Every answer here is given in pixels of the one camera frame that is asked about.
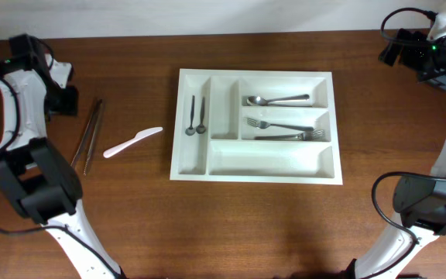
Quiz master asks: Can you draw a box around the pink plastic knife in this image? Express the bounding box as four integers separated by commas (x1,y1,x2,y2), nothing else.
102,127,163,158

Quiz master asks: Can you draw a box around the small steel teaspoon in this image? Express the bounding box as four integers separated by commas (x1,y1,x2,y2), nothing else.
196,97,206,134
185,95,195,136

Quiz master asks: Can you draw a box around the steel fork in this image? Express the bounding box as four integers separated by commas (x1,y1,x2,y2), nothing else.
254,129,326,141
244,117,314,132

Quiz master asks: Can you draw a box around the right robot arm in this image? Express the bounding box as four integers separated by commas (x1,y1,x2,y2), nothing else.
338,3,446,278

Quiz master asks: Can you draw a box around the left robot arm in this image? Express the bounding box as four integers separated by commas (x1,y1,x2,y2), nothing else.
0,34,125,278

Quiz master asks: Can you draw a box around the white plastic cutlery tray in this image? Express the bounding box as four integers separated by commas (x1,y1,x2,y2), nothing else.
170,69,342,184

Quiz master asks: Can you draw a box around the right black cable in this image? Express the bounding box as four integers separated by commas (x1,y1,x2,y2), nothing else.
370,6,446,279

